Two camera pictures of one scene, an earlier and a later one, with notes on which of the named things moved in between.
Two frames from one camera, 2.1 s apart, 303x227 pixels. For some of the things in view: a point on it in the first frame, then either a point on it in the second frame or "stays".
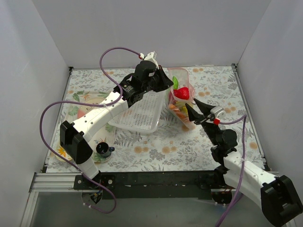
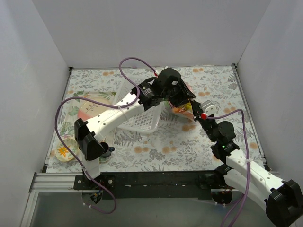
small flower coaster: (61, 151) stays
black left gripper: (160, 77) to (183, 95)
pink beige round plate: (84, 109) stays
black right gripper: (204, 119) stays
